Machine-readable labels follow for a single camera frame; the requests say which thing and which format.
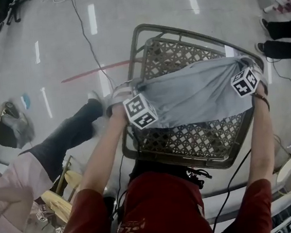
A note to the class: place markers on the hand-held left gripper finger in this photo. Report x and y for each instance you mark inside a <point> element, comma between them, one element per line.
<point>139,83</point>

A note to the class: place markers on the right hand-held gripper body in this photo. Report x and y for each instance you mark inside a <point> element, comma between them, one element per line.
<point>244,83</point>

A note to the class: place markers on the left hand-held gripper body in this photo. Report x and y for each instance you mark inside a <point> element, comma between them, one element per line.
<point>141,111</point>

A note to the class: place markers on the grey cloth garment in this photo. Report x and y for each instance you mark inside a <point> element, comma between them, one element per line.
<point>197,95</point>

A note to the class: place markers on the person's left forearm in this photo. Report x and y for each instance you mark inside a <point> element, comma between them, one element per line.
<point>100,157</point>

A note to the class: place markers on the person's right forearm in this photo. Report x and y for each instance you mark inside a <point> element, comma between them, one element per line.
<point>259,140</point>

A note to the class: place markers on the person's dark wristband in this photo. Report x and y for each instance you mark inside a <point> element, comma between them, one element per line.
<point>264,99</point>

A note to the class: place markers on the dark lattice glass-top table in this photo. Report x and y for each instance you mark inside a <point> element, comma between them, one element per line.
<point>190,145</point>

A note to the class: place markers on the black waist device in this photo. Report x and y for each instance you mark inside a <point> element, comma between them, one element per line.
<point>197,175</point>

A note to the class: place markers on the person's red shirt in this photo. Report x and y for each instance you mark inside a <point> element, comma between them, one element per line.
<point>165,204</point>

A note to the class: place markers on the blue and white floor item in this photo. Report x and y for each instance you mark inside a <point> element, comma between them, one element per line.
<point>26,100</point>

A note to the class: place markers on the spare grey gripper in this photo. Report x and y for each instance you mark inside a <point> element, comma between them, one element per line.
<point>59,231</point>
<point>41,216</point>

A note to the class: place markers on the white wall shelving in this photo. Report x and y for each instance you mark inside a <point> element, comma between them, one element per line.
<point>279,210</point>

